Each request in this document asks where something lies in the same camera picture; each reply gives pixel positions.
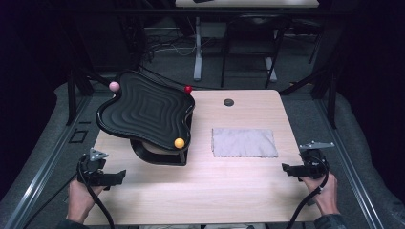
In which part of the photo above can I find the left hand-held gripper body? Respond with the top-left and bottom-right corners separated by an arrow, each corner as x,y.
76,147 -> 110,187

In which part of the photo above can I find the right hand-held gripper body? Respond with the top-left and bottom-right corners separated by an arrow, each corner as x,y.
298,140 -> 336,180

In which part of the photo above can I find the grey cleaning cloth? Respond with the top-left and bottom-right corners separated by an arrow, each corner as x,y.
211,127 -> 279,158

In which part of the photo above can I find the black wavy tray stand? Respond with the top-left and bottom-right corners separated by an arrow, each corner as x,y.
96,70 -> 196,167

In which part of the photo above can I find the person's right hand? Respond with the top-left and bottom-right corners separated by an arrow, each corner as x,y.
300,171 -> 340,217

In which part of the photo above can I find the black chair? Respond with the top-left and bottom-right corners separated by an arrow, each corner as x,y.
220,13 -> 292,90

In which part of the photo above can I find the white background table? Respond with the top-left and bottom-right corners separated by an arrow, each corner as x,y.
175,0 -> 320,83

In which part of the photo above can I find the black metal crossbar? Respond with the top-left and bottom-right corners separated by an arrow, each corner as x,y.
41,8 -> 354,16

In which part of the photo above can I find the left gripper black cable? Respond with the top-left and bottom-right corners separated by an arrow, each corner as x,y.
75,161 -> 117,229

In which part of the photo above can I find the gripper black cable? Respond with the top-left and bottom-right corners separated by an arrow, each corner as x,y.
75,161 -> 117,229
286,156 -> 330,229

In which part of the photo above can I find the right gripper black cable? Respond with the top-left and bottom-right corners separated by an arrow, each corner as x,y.
286,156 -> 330,229

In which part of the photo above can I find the aluminium floor rail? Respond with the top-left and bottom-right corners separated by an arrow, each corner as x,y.
313,94 -> 386,229
3,94 -> 94,229

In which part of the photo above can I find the thin black floor cable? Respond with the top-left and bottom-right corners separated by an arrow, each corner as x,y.
23,173 -> 80,229

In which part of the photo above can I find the black metal frame post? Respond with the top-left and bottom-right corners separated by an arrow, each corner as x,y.
65,68 -> 125,127
280,63 -> 338,130

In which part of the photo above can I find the tangle of floor cables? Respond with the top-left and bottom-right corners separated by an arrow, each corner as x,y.
139,30 -> 200,66

